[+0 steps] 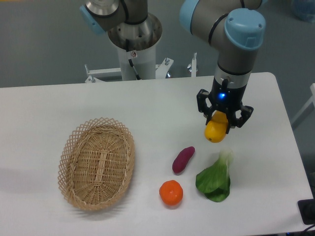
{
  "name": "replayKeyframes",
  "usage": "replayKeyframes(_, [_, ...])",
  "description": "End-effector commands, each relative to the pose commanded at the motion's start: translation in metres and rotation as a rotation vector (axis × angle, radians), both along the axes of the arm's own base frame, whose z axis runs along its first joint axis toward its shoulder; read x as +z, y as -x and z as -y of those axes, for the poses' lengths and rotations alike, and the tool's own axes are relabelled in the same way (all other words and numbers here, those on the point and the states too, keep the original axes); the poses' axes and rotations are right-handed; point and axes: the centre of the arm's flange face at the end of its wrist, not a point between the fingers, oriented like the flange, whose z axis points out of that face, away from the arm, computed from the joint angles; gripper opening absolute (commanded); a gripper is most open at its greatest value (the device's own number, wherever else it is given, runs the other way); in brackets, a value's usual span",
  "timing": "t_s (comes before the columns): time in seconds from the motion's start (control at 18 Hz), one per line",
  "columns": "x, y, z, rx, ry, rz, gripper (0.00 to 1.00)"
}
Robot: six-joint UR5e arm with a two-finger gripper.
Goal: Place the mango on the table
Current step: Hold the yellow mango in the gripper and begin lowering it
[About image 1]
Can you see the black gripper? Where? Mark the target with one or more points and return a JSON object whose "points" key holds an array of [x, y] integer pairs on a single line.
{"points": [[227, 100]]}

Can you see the yellow mango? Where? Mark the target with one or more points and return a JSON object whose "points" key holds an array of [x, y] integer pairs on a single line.
{"points": [[215, 130]]}

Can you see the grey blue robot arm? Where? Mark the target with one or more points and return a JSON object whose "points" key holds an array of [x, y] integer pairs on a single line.
{"points": [[234, 28]]}

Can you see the purple sweet potato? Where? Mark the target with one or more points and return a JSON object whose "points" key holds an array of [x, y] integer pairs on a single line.
{"points": [[182, 159]]}

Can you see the green bok choy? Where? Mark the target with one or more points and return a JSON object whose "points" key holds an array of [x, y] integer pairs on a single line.
{"points": [[214, 181]]}

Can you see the orange tangerine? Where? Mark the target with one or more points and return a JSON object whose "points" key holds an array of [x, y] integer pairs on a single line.
{"points": [[171, 192]]}

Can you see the black device at edge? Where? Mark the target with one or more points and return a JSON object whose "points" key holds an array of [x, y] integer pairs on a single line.
{"points": [[307, 211]]}

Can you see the woven wicker basket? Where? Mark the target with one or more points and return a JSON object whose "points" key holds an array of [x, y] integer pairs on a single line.
{"points": [[97, 164]]}

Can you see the blue bag in corner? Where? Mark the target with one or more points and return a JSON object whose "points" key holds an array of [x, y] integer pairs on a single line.
{"points": [[304, 10]]}

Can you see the white frame at right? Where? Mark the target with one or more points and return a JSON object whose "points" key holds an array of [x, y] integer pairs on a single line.
{"points": [[305, 110]]}

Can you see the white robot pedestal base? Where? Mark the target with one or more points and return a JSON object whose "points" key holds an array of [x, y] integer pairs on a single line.
{"points": [[136, 48]]}

